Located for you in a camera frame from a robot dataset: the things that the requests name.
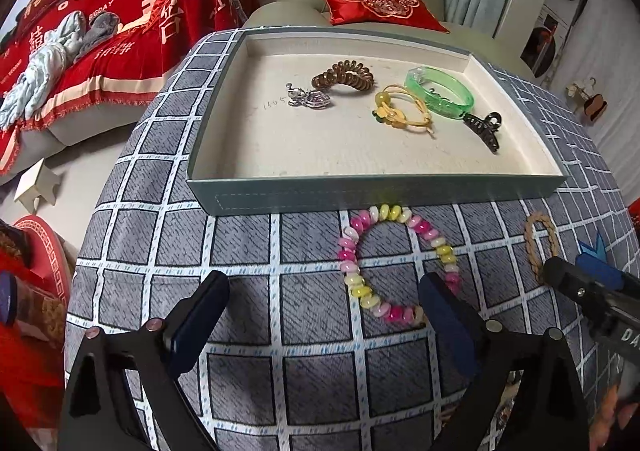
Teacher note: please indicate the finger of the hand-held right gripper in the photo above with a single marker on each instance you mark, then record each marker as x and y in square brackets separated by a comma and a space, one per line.
[570, 278]
[602, 271]

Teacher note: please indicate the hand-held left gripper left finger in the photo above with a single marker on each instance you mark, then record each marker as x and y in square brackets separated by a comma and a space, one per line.
[200, 321]

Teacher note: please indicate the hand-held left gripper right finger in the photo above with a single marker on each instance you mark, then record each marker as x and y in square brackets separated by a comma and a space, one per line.
[447, 326]

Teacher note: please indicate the black hair claw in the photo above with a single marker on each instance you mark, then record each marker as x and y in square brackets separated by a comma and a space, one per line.
[482, 133]

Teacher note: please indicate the grey tray with cream lining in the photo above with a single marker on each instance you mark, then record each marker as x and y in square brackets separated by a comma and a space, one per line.
[310, 141]

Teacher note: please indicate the green translucent bangle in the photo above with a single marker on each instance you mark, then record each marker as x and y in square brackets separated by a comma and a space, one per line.
[440, 103]

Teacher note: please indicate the person's right hand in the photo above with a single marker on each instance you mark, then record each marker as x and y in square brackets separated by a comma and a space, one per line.
[607, 406]

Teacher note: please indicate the blue star patch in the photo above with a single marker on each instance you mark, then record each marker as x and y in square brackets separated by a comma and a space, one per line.
[597, 246]

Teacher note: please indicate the grey checked tablecloth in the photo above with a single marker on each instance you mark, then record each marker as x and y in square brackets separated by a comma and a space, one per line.
[300, 331]

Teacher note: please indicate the wooden clothes hanger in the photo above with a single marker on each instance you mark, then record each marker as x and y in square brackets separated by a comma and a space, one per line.
[592, 106]

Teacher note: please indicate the jar with blue lid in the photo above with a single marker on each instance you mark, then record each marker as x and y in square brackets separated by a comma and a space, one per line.
[35, 306]

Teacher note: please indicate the red packet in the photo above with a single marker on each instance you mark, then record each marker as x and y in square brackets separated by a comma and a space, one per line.
[30, 361]

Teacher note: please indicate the small white stool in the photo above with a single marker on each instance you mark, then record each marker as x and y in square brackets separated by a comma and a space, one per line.
[40, 181]

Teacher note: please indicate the grey sofa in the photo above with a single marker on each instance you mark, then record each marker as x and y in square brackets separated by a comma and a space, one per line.
[100, 131]

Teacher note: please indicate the white washing machine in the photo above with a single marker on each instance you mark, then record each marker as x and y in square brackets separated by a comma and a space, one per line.
[542, 43]

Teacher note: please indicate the light blue clothes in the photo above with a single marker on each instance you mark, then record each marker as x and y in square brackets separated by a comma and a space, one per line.
[45, 61]

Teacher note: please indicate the grey cloth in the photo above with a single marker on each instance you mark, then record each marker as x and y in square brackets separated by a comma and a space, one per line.
[102, 31]

